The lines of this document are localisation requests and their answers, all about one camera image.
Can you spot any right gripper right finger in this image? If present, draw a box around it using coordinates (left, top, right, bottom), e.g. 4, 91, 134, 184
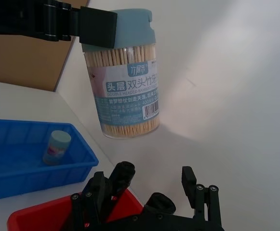
181, 166, 221, 223

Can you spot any brown cardboard board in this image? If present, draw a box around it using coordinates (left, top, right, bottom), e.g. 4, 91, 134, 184
0, 0, 91, 92

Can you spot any red plastic basket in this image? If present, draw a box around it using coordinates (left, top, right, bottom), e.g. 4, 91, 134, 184
7, 187, 146, 231

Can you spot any small toothpick jar, teal lid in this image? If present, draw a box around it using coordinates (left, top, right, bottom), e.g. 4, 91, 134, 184
42, 130, 72, 166

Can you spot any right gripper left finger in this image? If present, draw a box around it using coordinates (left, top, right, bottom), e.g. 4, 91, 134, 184
69, 171, 112, 231

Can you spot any large toothpick jar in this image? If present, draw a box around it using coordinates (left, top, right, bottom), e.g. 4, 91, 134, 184
81, 8, 163, 139

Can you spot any blue plastic basket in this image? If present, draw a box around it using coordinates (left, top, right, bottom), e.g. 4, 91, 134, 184
0, 117, 99, 203

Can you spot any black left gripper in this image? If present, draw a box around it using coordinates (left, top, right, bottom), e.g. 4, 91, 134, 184
0, 0, 46, 39

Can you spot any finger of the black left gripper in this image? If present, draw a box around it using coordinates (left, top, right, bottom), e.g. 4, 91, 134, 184
42, 0, 118, 48

